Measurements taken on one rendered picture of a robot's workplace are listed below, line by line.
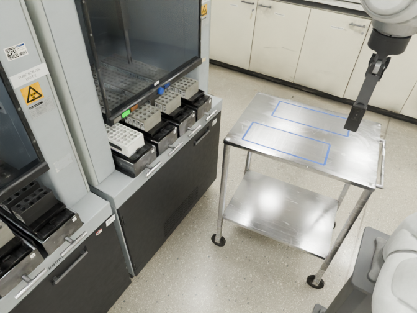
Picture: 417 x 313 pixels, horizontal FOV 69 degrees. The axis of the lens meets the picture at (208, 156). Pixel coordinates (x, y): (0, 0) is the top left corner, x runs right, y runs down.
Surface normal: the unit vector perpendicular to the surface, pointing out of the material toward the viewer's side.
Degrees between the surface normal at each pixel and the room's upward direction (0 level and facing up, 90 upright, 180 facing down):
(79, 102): 90
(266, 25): 90
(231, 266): 0
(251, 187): 0
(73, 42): 90
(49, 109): 90
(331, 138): 0
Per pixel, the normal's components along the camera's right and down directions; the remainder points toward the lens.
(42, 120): 0.86, 0.36
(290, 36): -0.51, 0.57
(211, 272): 0.03, -0.74
